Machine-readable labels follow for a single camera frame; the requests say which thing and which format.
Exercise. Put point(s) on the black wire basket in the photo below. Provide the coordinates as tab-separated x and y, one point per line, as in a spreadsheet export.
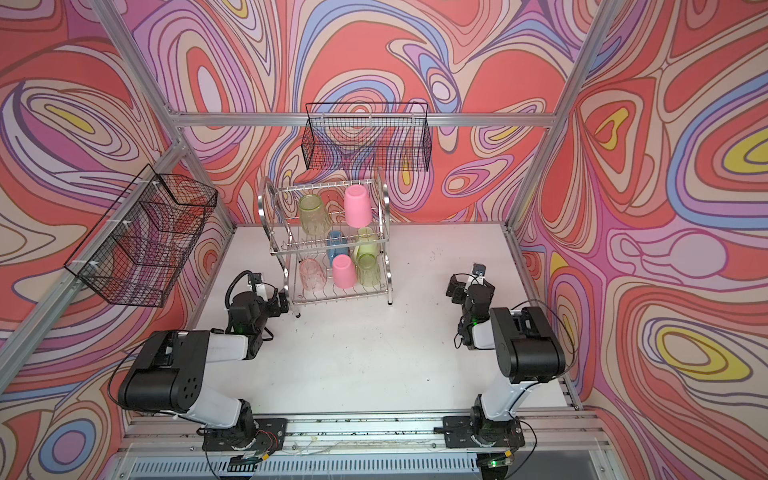
148	242
361	137

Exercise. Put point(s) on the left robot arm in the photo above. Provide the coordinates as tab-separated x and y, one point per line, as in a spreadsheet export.
168	374

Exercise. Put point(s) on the black wire basket back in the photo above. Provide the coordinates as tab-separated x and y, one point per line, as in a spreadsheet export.
361	137

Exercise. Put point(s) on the blue ceramic mug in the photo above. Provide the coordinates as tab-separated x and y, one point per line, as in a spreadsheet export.
336	245

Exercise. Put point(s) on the steel two-tier dish rack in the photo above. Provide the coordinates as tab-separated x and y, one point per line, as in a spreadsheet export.
322	256

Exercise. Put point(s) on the clear pink glass cup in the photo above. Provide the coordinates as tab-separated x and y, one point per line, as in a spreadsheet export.
313	275

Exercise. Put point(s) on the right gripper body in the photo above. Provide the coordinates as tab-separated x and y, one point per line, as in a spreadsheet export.
460	297

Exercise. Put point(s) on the pink plastic cup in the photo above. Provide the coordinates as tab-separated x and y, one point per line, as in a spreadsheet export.
344	273
357	206

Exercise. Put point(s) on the light green ceramic mug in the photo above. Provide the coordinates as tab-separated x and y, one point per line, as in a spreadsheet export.
366	242

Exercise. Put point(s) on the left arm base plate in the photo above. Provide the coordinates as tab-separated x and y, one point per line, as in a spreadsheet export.
263	435

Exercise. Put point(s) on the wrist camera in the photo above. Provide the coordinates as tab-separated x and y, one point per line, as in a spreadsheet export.
258	286
478	273

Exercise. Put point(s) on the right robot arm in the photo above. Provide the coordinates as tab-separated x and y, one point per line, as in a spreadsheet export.
527	352

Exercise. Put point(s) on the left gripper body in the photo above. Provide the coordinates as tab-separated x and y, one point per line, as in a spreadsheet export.
269	310

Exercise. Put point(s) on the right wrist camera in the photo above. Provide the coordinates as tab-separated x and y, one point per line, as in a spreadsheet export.
478	273

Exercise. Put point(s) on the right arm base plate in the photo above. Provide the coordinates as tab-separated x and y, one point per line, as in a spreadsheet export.
470	432

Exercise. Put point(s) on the black wire basket left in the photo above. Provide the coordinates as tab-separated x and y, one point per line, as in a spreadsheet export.
148	242

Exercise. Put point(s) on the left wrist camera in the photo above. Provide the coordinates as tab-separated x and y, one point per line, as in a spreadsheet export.
258	286

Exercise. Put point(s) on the green transparent cup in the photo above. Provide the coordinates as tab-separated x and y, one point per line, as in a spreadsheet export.
368	271
313	216

